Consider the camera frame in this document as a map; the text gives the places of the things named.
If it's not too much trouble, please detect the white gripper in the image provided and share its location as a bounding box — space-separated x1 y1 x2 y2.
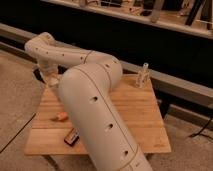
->
38 61 60 87

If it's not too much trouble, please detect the wooden table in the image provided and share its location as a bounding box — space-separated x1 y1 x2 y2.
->
24 74 171 155

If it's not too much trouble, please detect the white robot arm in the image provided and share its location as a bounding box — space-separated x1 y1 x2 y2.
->
25 32 153 171

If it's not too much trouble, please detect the black orange chocolate bar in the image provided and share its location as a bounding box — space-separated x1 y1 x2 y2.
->
64 129 79 147

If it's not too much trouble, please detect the orange carrot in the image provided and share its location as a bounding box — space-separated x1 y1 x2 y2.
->
51 112 68 122

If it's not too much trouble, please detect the black cable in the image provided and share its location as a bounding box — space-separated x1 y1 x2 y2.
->
189 117 213 139

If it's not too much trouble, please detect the small clear bottle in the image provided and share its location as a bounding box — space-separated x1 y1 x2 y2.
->
136 63 149 88

